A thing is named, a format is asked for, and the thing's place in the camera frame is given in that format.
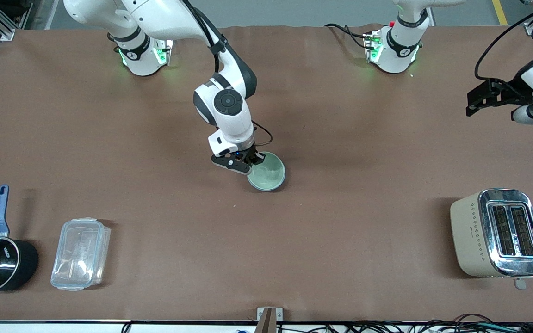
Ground black cable tangle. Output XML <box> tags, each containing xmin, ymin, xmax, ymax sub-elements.
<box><xmin>313</xmin><ymin>314</ymin><xmax>533</xmax><ymax>333</ymax></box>

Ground clear plastic food container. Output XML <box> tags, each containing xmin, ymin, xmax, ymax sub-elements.
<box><xmin>50</xmin><ymin>218</ymin><xmax>111</xmax><ymax>291</ymax></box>

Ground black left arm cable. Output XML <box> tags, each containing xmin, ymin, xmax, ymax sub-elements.
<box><xmin>474</xmin><ymin>4</ymin><xmax>533</xmax><ymax>83</ymax></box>

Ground beige and chrome toaster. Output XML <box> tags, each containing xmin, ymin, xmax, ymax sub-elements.
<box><xmin>450</xmin><ymin>188</ymin><xmax>533</xmax><ymax>290</ymax></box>

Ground brown table mat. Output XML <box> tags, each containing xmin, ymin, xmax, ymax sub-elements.
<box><xmin>0</xmin><ymin>24</ymin><xmax>533</xmax><ymax>323</ymax></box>

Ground green-lit base connector box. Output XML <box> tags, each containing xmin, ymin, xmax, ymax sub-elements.
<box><xmin>363</xmin><ymin>31</ymin><xmax>383</xmax><ymax>64</ymax></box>
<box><xmin>153</xmin><ymin>33</ymin><xmax>175</xmax><ymax>66</ymax></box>

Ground black base cable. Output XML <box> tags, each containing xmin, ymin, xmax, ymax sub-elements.
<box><xmin>324</xmin><ymin>23</ymin><xmax>370</xmax><ymax>49</ymax></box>

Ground green bowl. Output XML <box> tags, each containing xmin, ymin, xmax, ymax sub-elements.
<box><xmin>247</xmin><ymin>152</ymin><xmax>286</xmax><ymax>192</ymax></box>

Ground black saucepan with blue handle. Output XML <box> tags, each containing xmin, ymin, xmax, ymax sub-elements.
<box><xmin>0</xmin><ymin>185</ymin><xmax>39</xmax><ymax>294</ymax></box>

